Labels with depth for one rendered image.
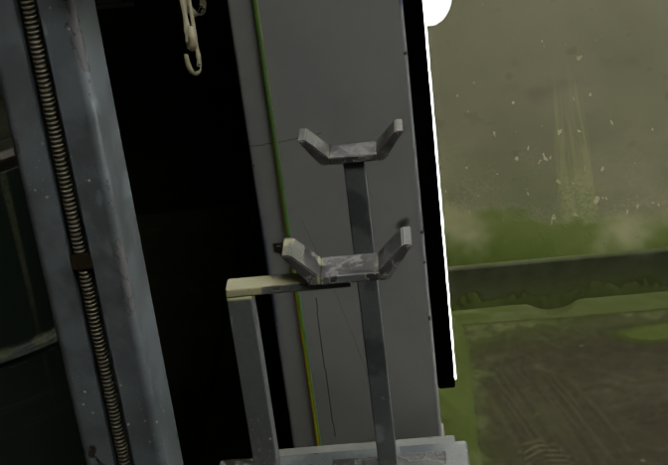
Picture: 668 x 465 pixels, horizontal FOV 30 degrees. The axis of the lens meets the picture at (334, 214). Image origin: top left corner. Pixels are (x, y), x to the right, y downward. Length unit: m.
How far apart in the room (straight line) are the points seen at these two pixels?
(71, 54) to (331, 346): 0.72
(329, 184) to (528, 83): 1.61
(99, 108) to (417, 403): 0.76
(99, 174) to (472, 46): 2.17
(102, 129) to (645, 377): 1.95
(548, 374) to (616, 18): 0.86
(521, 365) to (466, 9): 0.85
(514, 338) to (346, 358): 1.37
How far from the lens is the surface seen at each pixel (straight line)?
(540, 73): 2.94
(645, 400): 2.58
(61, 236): 0.86
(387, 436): 1.06
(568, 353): 2.74
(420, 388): 1.48
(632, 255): 2.88
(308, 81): 1.32
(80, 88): 0.82
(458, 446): 1.14
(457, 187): 2.87
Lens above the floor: 1.43
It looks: 23 degrees down
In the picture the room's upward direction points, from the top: 7 degrees counter-clockwise
